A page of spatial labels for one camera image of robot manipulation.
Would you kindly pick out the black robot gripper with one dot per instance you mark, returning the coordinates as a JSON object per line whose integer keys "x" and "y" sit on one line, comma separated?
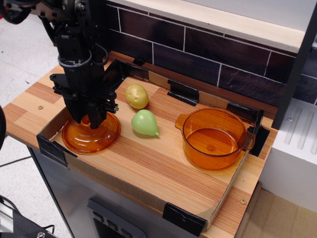
{"x": 88, "y": 90}

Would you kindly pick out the orange transparent pot lid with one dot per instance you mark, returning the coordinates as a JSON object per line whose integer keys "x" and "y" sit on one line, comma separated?
{"x": 80, "y": 138}

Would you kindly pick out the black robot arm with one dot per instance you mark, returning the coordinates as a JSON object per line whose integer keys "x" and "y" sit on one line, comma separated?
{"x": 68, "y": 24}

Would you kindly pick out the orange transparent plastic pot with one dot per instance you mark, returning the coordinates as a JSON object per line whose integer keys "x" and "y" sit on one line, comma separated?
{"x": 213, "y": 138}

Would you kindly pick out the yellow toy potato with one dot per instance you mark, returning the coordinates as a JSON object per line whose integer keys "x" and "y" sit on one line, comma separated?
{"x": 137, "y": 96}

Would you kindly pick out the green toy pear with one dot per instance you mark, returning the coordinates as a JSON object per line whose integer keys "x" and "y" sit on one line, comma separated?
{"x": 144, "y": 122}

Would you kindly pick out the cardboard fence with black tape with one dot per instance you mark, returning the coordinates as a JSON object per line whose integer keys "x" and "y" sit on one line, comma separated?
{"x": 172, "y": 95}

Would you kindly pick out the grey toy oven front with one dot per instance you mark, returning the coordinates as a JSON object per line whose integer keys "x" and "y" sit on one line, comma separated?
{"x": 104, "y": 213}

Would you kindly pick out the white toy sink unit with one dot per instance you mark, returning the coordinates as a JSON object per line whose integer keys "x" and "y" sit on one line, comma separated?
{"x": 290, "y": 171}

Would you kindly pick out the dark wooden upright post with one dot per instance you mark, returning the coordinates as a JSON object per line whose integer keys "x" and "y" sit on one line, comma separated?
{"x": 99, "y": 15}

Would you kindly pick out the dark grey right post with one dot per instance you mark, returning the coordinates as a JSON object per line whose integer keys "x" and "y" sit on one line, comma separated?
{"x": 296, "y": 71}

